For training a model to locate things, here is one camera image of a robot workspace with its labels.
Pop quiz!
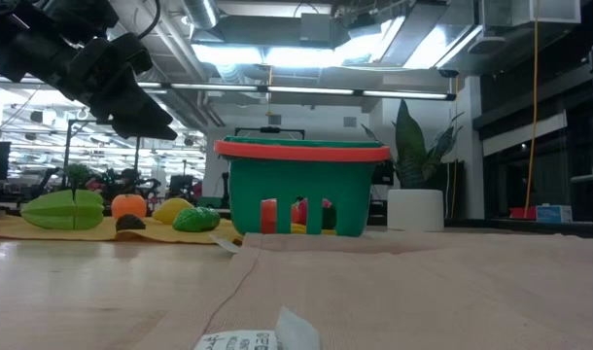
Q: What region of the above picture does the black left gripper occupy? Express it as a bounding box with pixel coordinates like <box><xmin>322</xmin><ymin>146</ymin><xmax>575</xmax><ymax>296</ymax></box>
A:
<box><xmin>57</xmin><ymin>36</ymin><xmax>178</xmax><ymax>141</ymax></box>

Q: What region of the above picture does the orange toy tangerine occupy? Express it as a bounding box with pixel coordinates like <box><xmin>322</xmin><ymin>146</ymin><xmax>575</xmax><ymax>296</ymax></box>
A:
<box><xmin>110</xmin><ymin>192</ymin><xmax>148</xmax><ymax>221</ymax></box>

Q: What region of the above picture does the yellow toy lemon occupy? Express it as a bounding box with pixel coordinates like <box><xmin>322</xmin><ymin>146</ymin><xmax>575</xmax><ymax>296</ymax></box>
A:
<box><xmin>151</xmin><ymin>196</ymin><xmax>195</xmax><ymax>226</ymax></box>

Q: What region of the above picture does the green toy pea pod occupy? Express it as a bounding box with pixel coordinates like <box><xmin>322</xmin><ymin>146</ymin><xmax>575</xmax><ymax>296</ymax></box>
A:
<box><xmin>172</xmin><ymin>206</ymin><xmax>223</xmax><ymax>232</ymax></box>

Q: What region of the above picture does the light green toy starfruit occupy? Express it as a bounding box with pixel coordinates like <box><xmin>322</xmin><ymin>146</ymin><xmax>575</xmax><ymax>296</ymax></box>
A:
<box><xmin>20</xmin><ymin>189</ymin><xmax>106</xmax><ymax>231</ymax></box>

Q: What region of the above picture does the orange toy pumpkin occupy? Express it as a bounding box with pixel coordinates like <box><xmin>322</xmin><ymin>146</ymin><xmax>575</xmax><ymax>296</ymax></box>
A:
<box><xmin>260</xmin><ymin>197</ymin><xmax>300</xmax><ymax>235</ymax></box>

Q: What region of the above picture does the red textured toy berry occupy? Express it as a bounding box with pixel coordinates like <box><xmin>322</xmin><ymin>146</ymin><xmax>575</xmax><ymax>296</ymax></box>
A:
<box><xmin>296</xmin><ymin>196</ymin><xmax>334</xmax><ymax>228</ymax></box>

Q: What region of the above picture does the yellow toy corn cob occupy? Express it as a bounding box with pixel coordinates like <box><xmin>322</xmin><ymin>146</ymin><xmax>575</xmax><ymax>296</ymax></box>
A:
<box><xmin>290</xmin><ymin>222</ymin><xmax>337</xmax><ymax>236</ymax></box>

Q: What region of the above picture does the green background plant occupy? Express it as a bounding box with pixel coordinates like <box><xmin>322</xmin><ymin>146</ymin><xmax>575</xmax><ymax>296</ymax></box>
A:
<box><xmin>64</xmin><ymin>163</ymin><xmax>92</xmax><ymax>189</ymax></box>

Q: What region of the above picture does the small dark brown toy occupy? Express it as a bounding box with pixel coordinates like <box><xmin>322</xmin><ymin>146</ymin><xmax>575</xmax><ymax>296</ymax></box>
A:
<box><xmin>115</xmin><ymin>213</ymin><xmax>148</xmax><ymax>232</ymax></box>

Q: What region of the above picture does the yellow cloth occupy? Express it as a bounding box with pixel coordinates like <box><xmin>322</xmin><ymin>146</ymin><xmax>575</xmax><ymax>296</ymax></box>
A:
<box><xmin>0</xmin><ymin>213</ymin><xmax>244</xmax><ymax>245</ymax></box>

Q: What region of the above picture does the small white cloth tag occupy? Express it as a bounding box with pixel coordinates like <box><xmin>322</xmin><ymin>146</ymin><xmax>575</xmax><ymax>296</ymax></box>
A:
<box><xmin>208</xmin><ymin>233</ymin><xmax>242</xmax><ymax>255</ymax></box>

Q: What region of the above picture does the long overhead light bar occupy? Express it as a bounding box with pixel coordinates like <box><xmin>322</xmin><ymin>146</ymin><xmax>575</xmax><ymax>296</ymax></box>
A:
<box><xmin>0</xmin><ymin>75</ymin><xmax>457</xmax><ymax>102</ymax></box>

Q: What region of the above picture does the grey ceiling unit box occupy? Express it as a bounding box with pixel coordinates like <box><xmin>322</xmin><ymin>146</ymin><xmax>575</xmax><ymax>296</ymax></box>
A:
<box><xmin>299</xmin><ymin>13</ymin><xmax>332</xmax><ymax>43</ymax></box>

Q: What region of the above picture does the teal basket orange rim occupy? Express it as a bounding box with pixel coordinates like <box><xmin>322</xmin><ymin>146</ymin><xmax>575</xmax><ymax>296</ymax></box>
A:
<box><xmin>213</xmin><ymin>135</ymin><xmax>392</xmax><ymax>238</ymax></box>

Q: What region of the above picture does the white printed cloth label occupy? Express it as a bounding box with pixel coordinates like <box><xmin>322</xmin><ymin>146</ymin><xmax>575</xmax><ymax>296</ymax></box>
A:
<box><xmin>193</xmin><ymin>305</ymin><xmax>322</xmax><ymax>350</ymax></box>

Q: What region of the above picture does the snake plant in white pot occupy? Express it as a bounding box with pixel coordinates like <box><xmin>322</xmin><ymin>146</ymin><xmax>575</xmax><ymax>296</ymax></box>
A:
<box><xmin>360</xmin><ymin>98</ymin><xmax>466</xmax><ymax>232</ymax></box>

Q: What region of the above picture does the pink cloth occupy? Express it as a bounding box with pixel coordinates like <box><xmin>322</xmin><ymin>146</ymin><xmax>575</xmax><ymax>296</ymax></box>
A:
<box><xmin>130</xmin><ymin>228</ymin><xmax>593</xmax><ymax>350</ymax></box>

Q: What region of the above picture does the red box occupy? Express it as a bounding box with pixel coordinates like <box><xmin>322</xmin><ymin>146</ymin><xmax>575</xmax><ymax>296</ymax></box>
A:
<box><xmin>508</xmin><ymin>206</ymin><xmax>539</xmax><ymax>221</ymax></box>

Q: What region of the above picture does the blue and white box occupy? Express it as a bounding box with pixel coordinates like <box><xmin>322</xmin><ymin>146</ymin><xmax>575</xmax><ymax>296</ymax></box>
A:
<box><xmin>536</xmin><ymin>203</ymin><xmax>574</xmax><ymax>224</ymax></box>

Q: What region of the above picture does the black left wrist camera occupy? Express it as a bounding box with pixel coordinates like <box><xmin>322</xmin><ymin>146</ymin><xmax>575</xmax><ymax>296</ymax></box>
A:
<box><xmin>112</xmin><ymin>31</ymin><xmax>155</xmax><ymax>75</ymax></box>

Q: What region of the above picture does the black background rig frame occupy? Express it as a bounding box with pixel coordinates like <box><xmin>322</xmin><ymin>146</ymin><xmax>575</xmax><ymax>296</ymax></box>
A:
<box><xmin>64</xmin><ymin>118</ymin><xmax>142</xmax><ymax>193</ymax></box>

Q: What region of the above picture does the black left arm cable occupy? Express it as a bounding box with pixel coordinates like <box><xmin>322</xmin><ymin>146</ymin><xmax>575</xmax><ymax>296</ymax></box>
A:
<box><xmin>138</xmin><ymin>0</ymin><xmax>161</xmax><ymax>40</ymax></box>

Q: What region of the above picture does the silver ceiling air duct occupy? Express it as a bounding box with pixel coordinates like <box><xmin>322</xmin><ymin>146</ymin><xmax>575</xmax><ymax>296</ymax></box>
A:
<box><xmin>179</xmin><ymin>0</ymin><xmax>221</xmax><ymax>31</ymax></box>

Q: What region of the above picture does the black metal bracket frame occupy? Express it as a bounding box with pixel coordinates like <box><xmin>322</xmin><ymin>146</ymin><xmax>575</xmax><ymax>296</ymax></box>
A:
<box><xmin>234</xmin><ymin>125</ymin><xmax>306</xmax><ymax>142</ymax></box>

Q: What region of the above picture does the yellow hanging cable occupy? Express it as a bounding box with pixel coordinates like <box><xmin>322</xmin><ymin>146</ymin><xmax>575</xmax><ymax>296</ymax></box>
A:
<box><xmin>523</xmin><ymin>0</ymin><xmax>541</xmax><ymax>219</ymax></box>

